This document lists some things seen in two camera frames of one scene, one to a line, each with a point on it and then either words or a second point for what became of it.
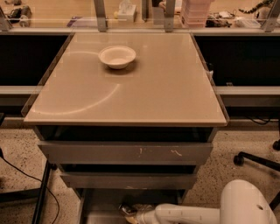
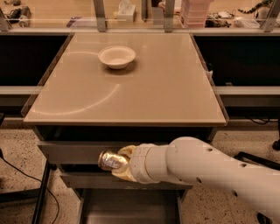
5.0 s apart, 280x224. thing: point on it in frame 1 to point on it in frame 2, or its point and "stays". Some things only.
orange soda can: (130, 209) to (110, 161)
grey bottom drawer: (101, 206) stays
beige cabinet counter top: (169, 83) stays
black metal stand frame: (38, 192) stays
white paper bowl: (117, 57) stays
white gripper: (144, 216) to (139, 164)
